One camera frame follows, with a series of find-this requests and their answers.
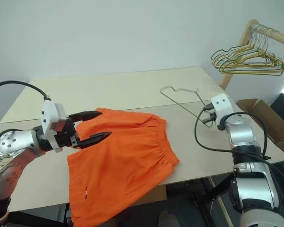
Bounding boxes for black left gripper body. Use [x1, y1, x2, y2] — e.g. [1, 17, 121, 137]
[52, 117, 81, 149]

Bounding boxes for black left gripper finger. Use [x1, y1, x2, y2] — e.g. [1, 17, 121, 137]
[67, 110, 103, 124]
[78, 131, 113, 150]

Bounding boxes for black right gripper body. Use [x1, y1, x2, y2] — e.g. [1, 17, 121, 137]
[203, 109, 218, 125]

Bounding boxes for orange shorts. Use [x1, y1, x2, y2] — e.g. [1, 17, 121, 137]
[66, 107, 180, 227]

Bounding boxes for white wire hanger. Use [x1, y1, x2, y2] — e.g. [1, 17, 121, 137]
[159, 85, 213, 130]

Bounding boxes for brown cardboard box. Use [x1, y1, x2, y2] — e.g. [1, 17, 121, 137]
[236, 98, 284, 152]

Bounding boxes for wooden clothes rack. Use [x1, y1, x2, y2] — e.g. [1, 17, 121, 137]
[219, 19, 284, 92]

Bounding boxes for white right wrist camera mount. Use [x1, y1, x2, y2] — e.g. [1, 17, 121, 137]
[210, 93, 235, 131]

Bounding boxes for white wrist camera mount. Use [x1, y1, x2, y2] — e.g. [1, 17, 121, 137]
[41, 100, 67, 152]
[210, 93, 235, 131]

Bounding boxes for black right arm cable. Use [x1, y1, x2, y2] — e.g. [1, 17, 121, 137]
[195, 107, 274, 161]

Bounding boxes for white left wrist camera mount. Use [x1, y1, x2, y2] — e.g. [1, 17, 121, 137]
[41, 100, 67, 152]

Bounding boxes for yellow wire hanger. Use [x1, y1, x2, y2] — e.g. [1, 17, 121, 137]
[219, 28, 284, 77]
[213, 25, 281, 71]

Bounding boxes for dark green wire hanger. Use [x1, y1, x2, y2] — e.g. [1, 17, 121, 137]
[211, 23, 279, 69]

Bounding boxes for grey wire hanger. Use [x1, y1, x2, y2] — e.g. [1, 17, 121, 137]
[214, 23, 276, 67]

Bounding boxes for black metal table frame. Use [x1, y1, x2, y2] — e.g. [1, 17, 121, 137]
[190, 176, 231, 227]

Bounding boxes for bunch of wire hangers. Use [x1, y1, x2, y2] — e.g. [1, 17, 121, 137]
[217, 27, 284, 75]

